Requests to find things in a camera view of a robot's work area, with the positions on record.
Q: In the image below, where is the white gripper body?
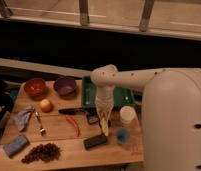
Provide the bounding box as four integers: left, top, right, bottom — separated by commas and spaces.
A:
95, 86, 114, 112

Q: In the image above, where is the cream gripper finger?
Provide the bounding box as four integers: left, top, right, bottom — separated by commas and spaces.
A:
97, 110, 104, 121
106, 109, 112, 121

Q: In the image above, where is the yellow banana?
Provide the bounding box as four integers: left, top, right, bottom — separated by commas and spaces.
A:
100, 113, 109, 136

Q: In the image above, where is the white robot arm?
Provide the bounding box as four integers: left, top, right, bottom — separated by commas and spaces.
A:
90, 65, 201, 171

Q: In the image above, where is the white plastic cup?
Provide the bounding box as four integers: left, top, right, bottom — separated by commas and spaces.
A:
120, 106, 136, 125

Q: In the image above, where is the blue plastic cup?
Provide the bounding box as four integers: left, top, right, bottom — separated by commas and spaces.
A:
116, 128, 131, 144

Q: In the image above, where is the green plastic tray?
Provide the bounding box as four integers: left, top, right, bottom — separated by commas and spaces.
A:
81, 76, 135, 109

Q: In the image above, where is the black rectangular block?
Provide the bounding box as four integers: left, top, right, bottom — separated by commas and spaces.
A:
83, 134, 107, 150

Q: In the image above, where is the purple bowl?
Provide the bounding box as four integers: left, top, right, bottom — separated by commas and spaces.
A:
53, 76, 77, 96

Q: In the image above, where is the orange apple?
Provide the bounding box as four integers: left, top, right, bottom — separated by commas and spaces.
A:
39, 99, 53, 113

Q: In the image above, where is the metal spoon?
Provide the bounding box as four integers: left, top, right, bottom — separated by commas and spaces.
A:
35, 111, 46, 136

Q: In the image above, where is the bunch of dark grapes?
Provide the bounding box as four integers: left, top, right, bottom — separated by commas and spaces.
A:
21, 143, 60, 164

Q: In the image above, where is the red bowl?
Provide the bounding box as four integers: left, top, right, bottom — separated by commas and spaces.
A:
24, 78, 46, 97

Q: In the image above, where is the grey crumpled cloth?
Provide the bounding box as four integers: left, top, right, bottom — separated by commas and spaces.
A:
13, 105, 35, 132

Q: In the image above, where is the blue sponge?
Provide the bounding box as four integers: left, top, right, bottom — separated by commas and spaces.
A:
3, 135, 29, 157

